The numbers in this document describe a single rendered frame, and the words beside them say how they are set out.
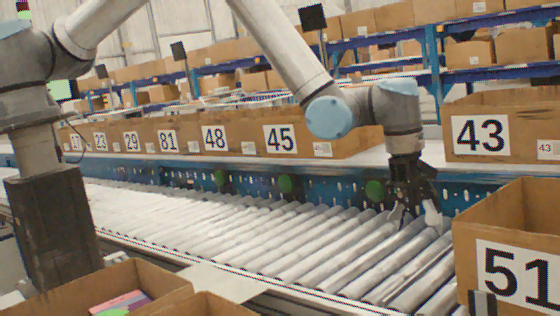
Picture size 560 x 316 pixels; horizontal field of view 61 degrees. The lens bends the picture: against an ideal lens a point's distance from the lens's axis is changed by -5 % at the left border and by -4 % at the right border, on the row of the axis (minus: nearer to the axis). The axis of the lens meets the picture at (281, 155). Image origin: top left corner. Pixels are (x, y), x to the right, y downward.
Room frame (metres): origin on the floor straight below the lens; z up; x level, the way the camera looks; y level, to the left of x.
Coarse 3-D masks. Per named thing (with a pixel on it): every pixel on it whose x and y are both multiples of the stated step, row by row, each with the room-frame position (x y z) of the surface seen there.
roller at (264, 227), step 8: (296, 208) 1.64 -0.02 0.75; (304, 208) 1.65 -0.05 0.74; (280, 216) 1.58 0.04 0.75; (288, 216) 1.59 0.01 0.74; (264, 224) 1.53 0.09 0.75; (272, 224) 1.54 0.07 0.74; (248, 232) 1.48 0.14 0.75; (256, 232) 1.49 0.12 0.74; (232, 240) 1.43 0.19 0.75; (240, 240) 1.44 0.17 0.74; (248, 240) 1.45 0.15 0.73; (216, 248) 1.39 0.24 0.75; (224, 248) 1.40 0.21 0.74; (200, 256) 1.35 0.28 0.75; (208, 256) 1.36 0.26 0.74
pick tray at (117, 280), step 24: (120, 264) 1.12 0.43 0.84; (144, 264) 1.11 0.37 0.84; (72, 288) 1.04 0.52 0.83; (96, 288) 1.08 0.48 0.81; (120, 288) 1.11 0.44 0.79; (144, 288) 1.13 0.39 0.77; (168, 288) 1.03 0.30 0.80; (192, 288) 0.93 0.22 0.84; (0, 312) 0.94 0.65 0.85; (24, 312) 0.97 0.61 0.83; (48, 312) 1.00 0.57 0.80; (72, 312) 1.03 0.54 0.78; (144, 312) 0.86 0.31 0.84
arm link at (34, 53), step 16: (0, 32) 1.25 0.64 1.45; (16, 32) 1.27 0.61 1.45; (32, 32) 1.33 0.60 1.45; (0, 48) 1.24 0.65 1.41; (16, 48) 1.26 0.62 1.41; (32, 48) 1.30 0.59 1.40; (48, 48) 1.35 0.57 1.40; (0, 64) 1.24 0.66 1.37; (16, 64) 1.25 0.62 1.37; (32, 64) 1.29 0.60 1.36; (48, 64) 1.35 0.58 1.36; (0, 80) 1.24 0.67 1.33; (16, 80) 1.25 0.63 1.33; (32, 80) 1.27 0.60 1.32
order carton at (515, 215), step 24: (504, 192) 0.97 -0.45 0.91; (528, 192) 1.01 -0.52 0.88; (552, 192) 0.96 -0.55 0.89; (456, 216) 0.86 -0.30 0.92; (480, 216) 0.91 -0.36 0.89; (504, 216) 0.97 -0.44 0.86; (528, 216) 1.01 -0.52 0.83; (552, 216) 0.97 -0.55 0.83; (456, 240) 0.84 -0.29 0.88; (504, 240) 0.76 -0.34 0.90; (528, 240) 0.73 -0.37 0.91; (552, 240) 0.70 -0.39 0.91; (456, 264) 0.84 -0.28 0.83; (504, 312) 0.77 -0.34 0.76; (528, 312) 0.73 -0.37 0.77
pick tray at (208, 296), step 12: (180, 300) 0.86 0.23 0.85; (192, 300) 0.88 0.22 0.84; (204, 300) 0.89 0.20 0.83; (216, 300) 0.86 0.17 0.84; (228, 300) 0.83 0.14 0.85; (156, 312) 0.83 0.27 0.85; (168, 312) 0.84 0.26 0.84; (180, 312) 0.86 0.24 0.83; (192, 312) 0.87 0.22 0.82; (204, 312) 0.89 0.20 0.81; (216, 312) 0.87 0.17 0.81; (228, 312) 0.84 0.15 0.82; (240, 312) 0.80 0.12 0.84; (252, 312) 0.77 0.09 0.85
